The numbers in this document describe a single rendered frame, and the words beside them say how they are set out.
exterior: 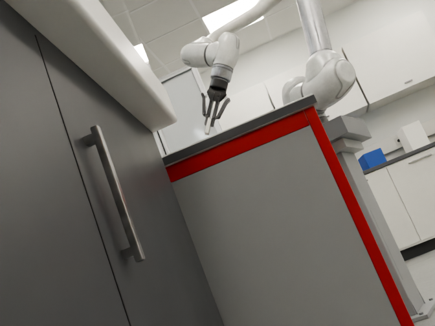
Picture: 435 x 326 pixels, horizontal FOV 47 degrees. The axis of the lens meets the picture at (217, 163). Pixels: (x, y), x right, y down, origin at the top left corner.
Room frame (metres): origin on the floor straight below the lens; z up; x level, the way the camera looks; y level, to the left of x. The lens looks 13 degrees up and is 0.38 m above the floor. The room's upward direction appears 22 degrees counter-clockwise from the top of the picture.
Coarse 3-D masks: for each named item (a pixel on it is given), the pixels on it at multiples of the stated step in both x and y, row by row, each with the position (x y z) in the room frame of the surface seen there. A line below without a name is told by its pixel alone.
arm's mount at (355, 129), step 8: (336, 120) 1.98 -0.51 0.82; (344, 120) 2.00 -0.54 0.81; (352, 120) 2.11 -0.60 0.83; (360, 120) 2.24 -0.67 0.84; (328, 128) 2.00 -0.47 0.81; (336, 128) 1.99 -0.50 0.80; (344, 128) 1.98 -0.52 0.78; (352, 128) 2.06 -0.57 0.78; (360, 128) 2.18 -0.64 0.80; (328, 136) 2.01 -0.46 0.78; (336, 136) 2.00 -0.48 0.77; (344, 136) 2.04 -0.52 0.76; (352, 136) 2.10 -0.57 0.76; (360, 136) 2.17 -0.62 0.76; (368, 136) 2.26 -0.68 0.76
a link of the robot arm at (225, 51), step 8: (224, 32) 1.98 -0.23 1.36; (224, 40) 1.96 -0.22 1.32; (232, 40) 1.96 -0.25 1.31; (208, 48) 1.99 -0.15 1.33; (216, 48) 1.97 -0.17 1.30; (224, 48) 1.96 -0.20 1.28; (232, 48) 1.96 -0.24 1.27; (208, 56) 2.00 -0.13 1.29; (216, 56) 1.97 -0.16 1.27; (224, 56) 1.96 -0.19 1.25; (232, 56) 1.97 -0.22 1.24; (208, 64) 2.03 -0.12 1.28; (224, 64) 1.97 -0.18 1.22; (232, 64) 1.99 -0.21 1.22
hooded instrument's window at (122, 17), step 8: (104, 0) 0.88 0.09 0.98; (112, 0) 0.97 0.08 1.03; (120, 0) 1.10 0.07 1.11; (112, 8) 0.93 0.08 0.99; (120, 8) 1.05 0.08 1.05; (112, 16) 0.90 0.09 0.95; (120, 16) 1.01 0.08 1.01; (128, 16) 1.13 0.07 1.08; (120, 24) 0.97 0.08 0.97; (128, 24) 1.08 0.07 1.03; (128, 32) 1.03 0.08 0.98; (136, 32) 1.16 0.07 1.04; (136, 40) 1.10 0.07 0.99; (136, 48) 1.06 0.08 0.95; (144, 56) 1.14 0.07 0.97
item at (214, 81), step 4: (212, 80) 1.99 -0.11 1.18; (216, 80) 1.98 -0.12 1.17; (220, 80) 1.98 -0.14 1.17; (224, 80) 1.99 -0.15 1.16; (212, 84) 1.98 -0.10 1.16; (216, 84) 1.98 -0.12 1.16; (220, 84) 1.98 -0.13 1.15; (224, 84) 1.99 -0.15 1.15; (212, 88) 2.00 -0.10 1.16; (216, 88) 2.00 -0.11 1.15; (220, 88) 1.99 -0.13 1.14; (224, 88) 1.99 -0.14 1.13; (208, 92) 2.01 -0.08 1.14; (216, 92) 2.00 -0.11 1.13; (220, 92) 2.00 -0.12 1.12; (224, 92) 2.00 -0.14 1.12; (208, 96) 2.01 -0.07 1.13; (216, 96) 2.01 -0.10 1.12; (220, 96) 2.00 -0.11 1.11; (224, 96) 2.01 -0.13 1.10; (220, 100) 2.01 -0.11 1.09
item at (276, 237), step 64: (256, 128) 1.29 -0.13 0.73; (320, 128) 1.29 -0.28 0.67; (192, 192) 1.32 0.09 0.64; (256, 192) 1.31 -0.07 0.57; (320, 192) 1.30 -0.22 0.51; (256, 256) 1.31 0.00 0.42; (320, 256) 1.30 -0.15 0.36; (256, 320) 1.32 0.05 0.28; (320, 320) 1.31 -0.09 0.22; (384, 320) 1.30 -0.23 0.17
